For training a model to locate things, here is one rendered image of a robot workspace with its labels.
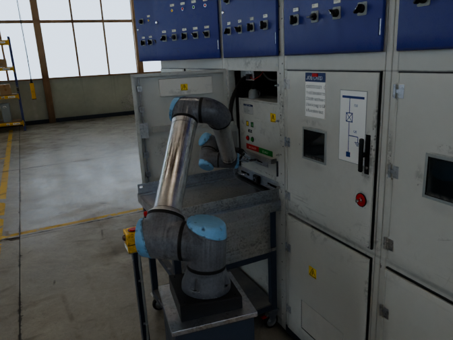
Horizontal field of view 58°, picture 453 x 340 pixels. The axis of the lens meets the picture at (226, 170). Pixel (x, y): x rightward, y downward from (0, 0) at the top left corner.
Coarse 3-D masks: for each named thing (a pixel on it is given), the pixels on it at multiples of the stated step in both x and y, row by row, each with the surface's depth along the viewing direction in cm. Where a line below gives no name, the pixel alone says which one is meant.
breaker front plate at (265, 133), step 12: (240, 108) 269; (264, 108) 242; (276, 108) 230; (240, 120) 272; (252, 120) 257; (264, 120) 244; (240, 132) 275; (252, 132) 260; (264, 132) 246; (276, 132) 234; (252, 144) 262; (264, 144) 249; (276, 144) 237; (264, 156) 251; (276, 156) 239; (252, 168) 268; (264, 168) 253; (276, 180) 243
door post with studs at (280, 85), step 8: (280, 0) 204; (280, 8) 205; (280, 16) 206; (280, 24) 207; (280, 32) 208; (280, 40) 209; (280, 48) 210; (280, 56) 211; (280, 64) 212; (280, 72) 214; (280, 80) 215; (280, 88) 216; (280, 96) 217; (280, 104) 218; (280, 112) 220; (280, 120) 221; (280, 128) 222; (280, 136) 223; (280, 144) 225; (280, 152) 226; (280, 160) 227; (280, 168) 229; (280, 176) 230; (280, 184) 231; (280, 192) 233; (280, 200) 234
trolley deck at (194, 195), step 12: (228, 180) 277; (240, 180) 276; (192, 192) 256; (204, 192) 255; (216, 192) 254; (228, 192) 253; (240, 192) 251; (252, 192) 250; (144, 204) 246; (192, 204) 235; (264, 204) 229; (276, 204) 233; (216, 216) 217; (228, 216) 220; (240, 216) 224; (252, 216) 227
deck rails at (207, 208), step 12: (192, 180) 271; (204, 180) 275; (216, 180) 277; (144, 192) 258; (156, 192) 258; (264, 192) 231; (276, 192) 235; (204, 204) 216; (216, 204) 219; (228, 204) 222; (240, 204) 226; (252, 204) 229
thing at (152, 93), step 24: (168, 72) 259; (192, 72) 264; (216, 72) 268; (144, 96) 261; (168, 96) 266; (192, 96) 270; (216, 96) 275; (144, 120) 265; (168, 120) 269; (144, 144) 267; (144, 168) 272; (192, 168) 282; (216, 168) 288
